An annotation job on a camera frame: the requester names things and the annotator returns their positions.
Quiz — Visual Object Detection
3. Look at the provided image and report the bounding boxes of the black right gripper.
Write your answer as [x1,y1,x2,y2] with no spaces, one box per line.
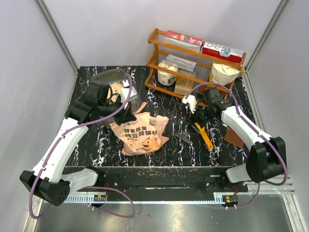
[184,101,216,134]

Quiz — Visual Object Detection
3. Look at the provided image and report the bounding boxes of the red white blue box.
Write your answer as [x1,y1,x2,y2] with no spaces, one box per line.
[202,42,244,63]

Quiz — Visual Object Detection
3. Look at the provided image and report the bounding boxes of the white crumpled bag left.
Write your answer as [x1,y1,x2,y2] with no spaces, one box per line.
[157,60,178,87]

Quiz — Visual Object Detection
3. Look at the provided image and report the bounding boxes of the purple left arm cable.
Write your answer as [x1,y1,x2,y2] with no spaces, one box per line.
[29,73,137,219]

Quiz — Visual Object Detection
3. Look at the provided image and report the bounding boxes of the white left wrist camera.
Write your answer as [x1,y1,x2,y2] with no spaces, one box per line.
[120,80,138,102]

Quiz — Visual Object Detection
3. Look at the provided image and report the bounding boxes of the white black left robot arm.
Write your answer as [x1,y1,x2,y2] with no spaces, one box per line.
[20,82,128,207]

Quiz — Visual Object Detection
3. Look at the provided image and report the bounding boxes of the tan cardboard box on shelf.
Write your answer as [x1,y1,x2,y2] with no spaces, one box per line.
[174,76,194,95]

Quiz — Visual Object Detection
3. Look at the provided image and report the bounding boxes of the yellow plastic scoop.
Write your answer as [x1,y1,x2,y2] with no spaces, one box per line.
[194,123,214,150]

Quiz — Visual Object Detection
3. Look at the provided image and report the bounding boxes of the white paper bag right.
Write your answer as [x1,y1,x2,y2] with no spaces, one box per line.
[209,62,240,86]

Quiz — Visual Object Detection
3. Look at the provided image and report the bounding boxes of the grey plastic litter box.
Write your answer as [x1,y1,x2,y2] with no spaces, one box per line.
[90,68,142,113]

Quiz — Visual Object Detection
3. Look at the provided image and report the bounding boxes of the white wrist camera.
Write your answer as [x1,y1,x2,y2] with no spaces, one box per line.
[120,80,138,102]
[182,95,197,114]

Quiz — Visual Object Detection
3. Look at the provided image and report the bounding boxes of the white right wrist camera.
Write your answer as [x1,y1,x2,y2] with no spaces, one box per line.
[182,95,197,114]

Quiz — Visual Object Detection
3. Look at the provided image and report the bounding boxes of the red white toothpaste box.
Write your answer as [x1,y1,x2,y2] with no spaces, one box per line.
[164,30,204,53]

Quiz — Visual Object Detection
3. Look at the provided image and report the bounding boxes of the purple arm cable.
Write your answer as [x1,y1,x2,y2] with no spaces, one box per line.
[186,82,289,210]
[29,73,137,219]

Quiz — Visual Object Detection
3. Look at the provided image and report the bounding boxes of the black bag clip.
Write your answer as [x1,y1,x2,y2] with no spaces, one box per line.
[174,132,192,144]

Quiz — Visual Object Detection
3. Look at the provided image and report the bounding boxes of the aluminium rail frame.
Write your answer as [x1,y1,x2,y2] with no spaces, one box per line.
[25,178,309,232]

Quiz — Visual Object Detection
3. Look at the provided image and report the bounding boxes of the beige cat litter pellets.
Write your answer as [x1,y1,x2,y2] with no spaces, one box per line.
[109,81,124,95]

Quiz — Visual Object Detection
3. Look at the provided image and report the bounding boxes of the orange wooden shelf rack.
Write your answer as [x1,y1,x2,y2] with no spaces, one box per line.
[144,28,247,107]

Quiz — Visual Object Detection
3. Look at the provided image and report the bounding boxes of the brown scouring pad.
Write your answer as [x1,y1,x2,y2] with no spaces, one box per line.
[224,128,244,148]

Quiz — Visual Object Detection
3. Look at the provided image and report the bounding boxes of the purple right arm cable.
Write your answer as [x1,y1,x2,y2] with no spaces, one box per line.
[186,82,289,210]

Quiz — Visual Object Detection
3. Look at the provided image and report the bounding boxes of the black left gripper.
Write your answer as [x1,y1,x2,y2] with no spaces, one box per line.
[98,95,137,126]

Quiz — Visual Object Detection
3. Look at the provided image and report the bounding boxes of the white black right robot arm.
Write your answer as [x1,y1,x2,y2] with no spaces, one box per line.
[182,87,288,191]

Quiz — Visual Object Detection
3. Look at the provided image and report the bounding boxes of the silver grey flat box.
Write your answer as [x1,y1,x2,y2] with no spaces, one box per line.
[166,54,197,72]

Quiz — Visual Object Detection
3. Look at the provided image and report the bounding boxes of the pink cat litter bag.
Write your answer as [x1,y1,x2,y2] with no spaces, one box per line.
[110,102,169,156]

